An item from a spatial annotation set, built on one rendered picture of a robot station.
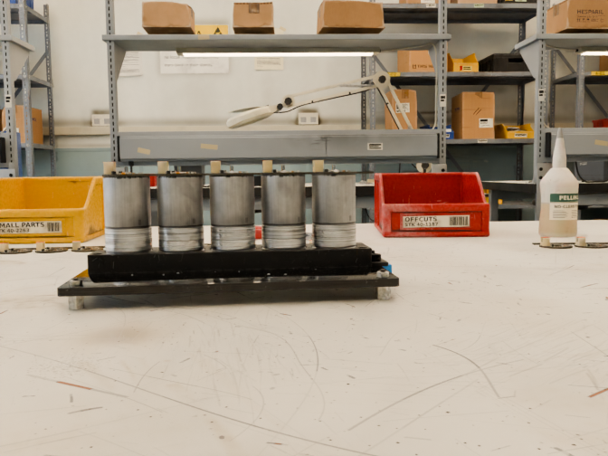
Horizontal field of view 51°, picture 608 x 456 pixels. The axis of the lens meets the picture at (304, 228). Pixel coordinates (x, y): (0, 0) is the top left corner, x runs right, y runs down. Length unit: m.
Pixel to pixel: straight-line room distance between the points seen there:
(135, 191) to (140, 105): 4.48
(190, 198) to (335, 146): 2.25
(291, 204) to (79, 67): 4.65
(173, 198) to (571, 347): 0.20
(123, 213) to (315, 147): 2.25
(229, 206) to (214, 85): 4.43
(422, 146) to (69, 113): 3.00
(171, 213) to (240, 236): 0.04
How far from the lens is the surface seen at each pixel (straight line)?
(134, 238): 0.34
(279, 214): 0.34
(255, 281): 0.30
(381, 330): 0.25
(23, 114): 4.51
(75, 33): 5.01
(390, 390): 0.19
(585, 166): 3.07
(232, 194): 0.34
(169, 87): 4.80
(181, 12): 2.73
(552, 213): 0.62
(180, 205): 0.34
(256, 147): 2.57
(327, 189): 0.34
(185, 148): 2.59
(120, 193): 0.34
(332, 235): 0.34
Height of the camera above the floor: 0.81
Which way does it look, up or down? 5 degrees down
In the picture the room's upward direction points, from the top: 1 degrees counter-clockwise
